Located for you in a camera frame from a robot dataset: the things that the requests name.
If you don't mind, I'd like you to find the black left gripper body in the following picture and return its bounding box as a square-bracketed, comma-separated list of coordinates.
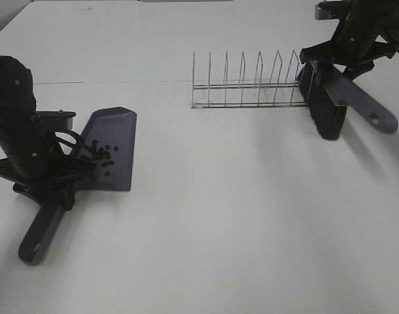
[0, 153, 78, 200]

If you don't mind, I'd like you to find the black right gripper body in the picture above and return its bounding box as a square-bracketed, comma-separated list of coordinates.
[300, 41, 394, 79]

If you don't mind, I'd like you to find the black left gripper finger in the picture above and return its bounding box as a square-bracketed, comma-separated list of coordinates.
[68, 159, 99, 181]
[54, 183, 75, 211]

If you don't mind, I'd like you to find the pile of coffee beans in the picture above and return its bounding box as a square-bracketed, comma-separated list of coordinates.
[79, 139, 120, 178]

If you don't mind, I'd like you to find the purple-grey dustpan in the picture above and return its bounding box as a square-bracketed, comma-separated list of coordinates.
[13, 107, 137, 266]

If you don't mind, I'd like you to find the purple-grey hand brush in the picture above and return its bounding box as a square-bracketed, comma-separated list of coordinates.
[296, 61, 398, 141]

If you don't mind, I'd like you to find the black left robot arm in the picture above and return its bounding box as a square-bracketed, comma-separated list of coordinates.
[0, 56, 95, 211]

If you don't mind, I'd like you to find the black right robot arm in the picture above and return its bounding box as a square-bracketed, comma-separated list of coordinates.
[300, 0, 399, 79]

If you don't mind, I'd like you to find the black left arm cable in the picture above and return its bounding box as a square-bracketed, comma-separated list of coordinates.
[52, 130, 86, 158]

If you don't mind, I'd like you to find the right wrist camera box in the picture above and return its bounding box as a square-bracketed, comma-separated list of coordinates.
[315, 1, 352, 20]

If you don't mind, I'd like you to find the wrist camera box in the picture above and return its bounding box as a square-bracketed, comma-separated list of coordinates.
[315, 1, 352, 20]
[37, 110, 76, 131]

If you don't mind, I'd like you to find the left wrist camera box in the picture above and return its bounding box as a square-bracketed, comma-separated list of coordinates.
[37, 110, 76, 131]

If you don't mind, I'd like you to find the wire dish rack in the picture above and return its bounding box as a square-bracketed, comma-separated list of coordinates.
[190, 50, 307, 109]

